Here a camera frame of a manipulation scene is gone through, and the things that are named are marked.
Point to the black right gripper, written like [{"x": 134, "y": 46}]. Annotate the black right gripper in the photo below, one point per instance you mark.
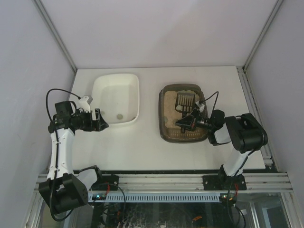
[{"x": 192, "y": 121}]

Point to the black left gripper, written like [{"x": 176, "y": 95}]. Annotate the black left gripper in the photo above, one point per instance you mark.
[{"x": 95, "y": 120}]

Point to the dark brown litter box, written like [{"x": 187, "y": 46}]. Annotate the dark brown litter box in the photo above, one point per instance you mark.
[{"x": 168, "y": 115}]

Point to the black litter scoop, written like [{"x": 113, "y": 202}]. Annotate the black litter scoop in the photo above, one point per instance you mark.
[{"x": 186, "y": 100}]

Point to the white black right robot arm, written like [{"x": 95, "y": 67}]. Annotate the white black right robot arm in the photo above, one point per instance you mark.
[{"x": 244, "y": 132}]

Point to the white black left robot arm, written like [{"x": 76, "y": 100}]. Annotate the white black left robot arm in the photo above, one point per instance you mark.
[{"x": 63, "y": 191}]

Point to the white plastic tub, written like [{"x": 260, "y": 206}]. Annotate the white plastic tub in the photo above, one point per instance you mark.
[{"x": 117, "y": 94}]

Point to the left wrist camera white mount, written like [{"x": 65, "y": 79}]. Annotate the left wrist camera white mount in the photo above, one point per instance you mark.
[{"x": 84, "y": 103}]

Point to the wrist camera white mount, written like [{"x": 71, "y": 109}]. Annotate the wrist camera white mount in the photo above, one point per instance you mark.
[
  {"x": 84, "y": 103},
  {"x": 200, "y": 106}
]

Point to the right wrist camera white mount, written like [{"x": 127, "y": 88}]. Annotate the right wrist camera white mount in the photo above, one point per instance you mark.
[{"x": 200, "y": 106}]

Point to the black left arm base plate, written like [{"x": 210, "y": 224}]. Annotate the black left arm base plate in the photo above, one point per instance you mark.
[{"x": 106, "y": 181}]

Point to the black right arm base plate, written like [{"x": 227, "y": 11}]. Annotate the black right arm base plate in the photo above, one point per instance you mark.
[{"x": 214, "y": 182}]

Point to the aluminium front rail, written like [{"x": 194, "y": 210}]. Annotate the aluminium front rail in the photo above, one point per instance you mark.
[{"x": 251, "y": 183}]

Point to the aluminium frame post right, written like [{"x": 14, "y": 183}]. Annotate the aluminium frame post right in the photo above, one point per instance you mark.
[{"x": 275, "y": 10}]

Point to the aluminium frame post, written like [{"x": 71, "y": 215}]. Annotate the aluminium frame post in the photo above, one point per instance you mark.
[
  {"x": 275, "y": 10},
  {"x": 54, "y": 32}
]

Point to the grey slotted cable duct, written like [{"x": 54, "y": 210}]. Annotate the grey slotted cable duct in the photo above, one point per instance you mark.
[{"x": 116, "y": 197}]

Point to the aluminium frame post left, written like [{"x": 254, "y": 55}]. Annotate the aluminium frame post left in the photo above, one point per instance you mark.
[{"x": 54, "y": 32}]

